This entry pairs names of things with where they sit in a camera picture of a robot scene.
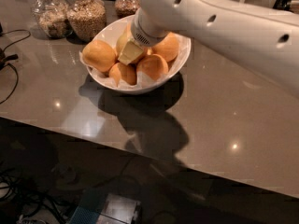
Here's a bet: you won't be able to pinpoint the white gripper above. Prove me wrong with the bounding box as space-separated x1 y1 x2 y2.
117 7 171 66

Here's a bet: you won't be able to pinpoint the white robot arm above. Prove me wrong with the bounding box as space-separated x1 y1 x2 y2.
120 0 299 95

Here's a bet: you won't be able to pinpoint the white ceramic bowl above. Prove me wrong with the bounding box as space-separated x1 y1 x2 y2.
84 14 192 95

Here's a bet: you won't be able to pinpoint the orange at front left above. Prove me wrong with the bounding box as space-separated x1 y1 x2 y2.
108 63 136 85

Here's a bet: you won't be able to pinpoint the orange at front right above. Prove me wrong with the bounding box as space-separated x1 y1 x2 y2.
136 54 169 80

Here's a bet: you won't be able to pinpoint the orange at right back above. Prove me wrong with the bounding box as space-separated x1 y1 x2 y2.
151 33 179 62

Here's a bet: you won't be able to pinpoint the glass jar with brown cereal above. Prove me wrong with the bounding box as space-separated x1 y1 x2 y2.
114 0 140 18

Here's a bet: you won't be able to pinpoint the glass jar with grains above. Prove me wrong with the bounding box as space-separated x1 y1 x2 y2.
67 0 107 42

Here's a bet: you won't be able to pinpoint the glass jar with oats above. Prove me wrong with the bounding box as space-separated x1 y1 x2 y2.
32 0 72 39

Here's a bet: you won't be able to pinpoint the metal box on floor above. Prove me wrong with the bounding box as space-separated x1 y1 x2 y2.
67 192 142 224

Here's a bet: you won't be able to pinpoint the black cable on table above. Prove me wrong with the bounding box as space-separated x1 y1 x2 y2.
0 29 32 105

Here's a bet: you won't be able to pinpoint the cables on floor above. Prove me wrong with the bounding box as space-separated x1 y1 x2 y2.
0 166 73 224

